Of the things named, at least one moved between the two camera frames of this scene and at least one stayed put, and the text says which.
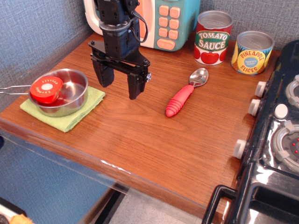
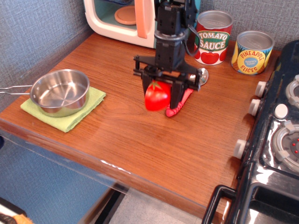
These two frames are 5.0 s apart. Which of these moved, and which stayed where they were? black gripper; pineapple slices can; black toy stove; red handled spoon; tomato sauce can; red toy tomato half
Moved: black gripper; red toy tomato half
Stayed: red handled spoon; pineapple slices can; tomato sauce can; black toy stove
